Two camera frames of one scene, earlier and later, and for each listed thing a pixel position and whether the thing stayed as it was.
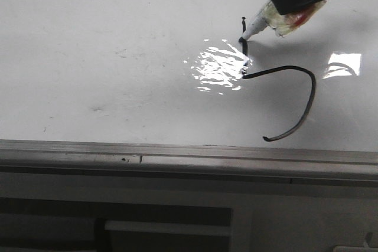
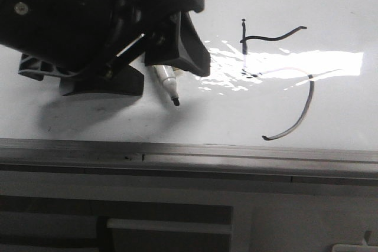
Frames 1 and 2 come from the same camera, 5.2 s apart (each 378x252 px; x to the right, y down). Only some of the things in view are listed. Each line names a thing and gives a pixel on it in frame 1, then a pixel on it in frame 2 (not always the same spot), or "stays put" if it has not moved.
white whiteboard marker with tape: [283, 23] to [168, 77]
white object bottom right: [359, 248] stays put
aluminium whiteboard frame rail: [51, 163] stays put
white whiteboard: [154, 55] stays put
